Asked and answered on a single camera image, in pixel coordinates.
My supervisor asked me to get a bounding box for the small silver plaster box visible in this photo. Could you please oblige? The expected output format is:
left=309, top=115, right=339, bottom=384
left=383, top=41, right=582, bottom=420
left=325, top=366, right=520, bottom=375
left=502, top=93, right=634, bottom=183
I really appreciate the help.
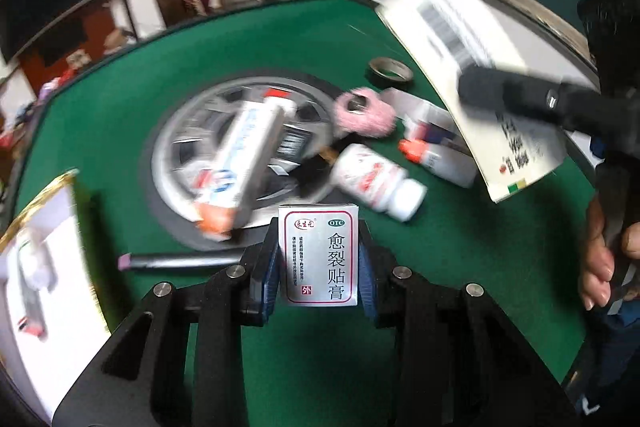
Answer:
left=278, top=204, right=359, bottom=308

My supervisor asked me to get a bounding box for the round silver table centre panel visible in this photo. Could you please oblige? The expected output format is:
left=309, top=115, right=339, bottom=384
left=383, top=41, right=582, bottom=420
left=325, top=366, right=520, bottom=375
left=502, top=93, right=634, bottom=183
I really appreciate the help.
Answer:
left=140, top=68, right=347, bottom=255

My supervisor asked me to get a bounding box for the pink fluffy heart keychain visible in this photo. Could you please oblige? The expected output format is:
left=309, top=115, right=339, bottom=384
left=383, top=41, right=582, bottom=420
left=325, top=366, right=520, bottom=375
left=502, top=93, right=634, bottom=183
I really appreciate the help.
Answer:
left=333, top=88, right=396, bottom=139

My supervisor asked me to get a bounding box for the black tube pink cap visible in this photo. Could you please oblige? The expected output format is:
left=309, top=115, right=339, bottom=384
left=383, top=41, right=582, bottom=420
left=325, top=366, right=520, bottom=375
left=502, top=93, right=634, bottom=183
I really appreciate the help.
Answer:
left=117, top=251, right=241, bottom=272

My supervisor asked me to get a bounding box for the black tape roll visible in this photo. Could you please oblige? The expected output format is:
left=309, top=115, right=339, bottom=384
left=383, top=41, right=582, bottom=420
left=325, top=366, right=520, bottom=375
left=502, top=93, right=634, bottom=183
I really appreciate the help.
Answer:
left=366, top=56, right=414, bottom=89

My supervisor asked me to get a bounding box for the white dropper bottle orange cap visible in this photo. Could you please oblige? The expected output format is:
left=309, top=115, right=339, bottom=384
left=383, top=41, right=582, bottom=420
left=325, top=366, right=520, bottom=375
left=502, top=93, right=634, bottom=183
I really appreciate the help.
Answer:
left=398, top=139, right=478, bottom=188

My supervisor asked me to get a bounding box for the white bottle red label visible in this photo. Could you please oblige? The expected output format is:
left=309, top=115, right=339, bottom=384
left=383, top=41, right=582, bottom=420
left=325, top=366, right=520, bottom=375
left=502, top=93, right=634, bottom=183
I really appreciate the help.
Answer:
left=330, top=144, right=427, bottom=222

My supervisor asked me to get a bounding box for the red wooden tv cabinet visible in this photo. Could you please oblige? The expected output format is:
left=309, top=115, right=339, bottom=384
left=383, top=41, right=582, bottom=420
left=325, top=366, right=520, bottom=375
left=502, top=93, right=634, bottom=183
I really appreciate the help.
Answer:
left=18, top=0, right=116, bottom=94

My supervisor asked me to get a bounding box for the black gold lipstick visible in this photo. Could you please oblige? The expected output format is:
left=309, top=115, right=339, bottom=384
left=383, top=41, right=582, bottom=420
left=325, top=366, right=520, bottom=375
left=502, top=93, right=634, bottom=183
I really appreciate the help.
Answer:
left=290, top=146, right=338, bottom=197

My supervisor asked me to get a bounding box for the long white blue orange box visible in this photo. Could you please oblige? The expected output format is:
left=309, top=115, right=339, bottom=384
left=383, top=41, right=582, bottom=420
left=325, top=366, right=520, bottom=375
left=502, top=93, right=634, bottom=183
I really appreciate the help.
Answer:
left=194, top=94, right=297, bottom=242

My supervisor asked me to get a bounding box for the person's right hand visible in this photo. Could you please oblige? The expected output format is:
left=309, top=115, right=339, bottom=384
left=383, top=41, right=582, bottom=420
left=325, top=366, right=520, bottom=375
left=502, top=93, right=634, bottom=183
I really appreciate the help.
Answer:
left=578, top=194, right=640, bottom=311

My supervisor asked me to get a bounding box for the gold-rimmed white storage box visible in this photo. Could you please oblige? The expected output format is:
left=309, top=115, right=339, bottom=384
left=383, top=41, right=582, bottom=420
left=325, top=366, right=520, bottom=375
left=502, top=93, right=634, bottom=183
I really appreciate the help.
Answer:
left=1, top=169, right=111, bottom=423

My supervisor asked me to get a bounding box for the large green white medicine box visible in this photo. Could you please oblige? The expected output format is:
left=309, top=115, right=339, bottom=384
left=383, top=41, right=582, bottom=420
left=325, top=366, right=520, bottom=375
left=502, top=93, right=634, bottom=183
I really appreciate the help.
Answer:
left=376, top=0, right=566, bottom=202

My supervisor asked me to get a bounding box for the blue sleeved right forearm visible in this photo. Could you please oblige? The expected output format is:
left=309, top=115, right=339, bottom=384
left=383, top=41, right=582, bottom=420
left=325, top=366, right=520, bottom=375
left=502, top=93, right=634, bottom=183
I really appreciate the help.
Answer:
left=576, top=299, right=639, bottom=419

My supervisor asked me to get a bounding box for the white blue carton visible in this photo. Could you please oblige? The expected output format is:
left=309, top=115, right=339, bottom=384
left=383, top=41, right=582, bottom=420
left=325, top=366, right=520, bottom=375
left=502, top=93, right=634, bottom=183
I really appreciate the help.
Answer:
left=380, top=88, right=469, bottom=152

